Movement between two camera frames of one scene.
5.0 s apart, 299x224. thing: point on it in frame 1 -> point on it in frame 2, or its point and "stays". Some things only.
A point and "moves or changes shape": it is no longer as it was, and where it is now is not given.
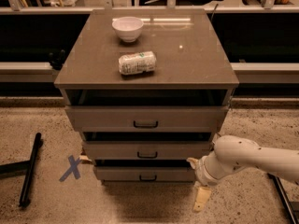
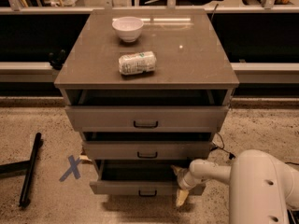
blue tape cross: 73,169 stays
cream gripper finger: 194,162 -> 178,171
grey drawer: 146,174 moves or changes shape
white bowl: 128,28 stays
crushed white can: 137,63 stays
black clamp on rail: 56,59 stays
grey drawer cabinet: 147,90 stays
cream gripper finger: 203,196 -> 181,196
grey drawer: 148,119 stays
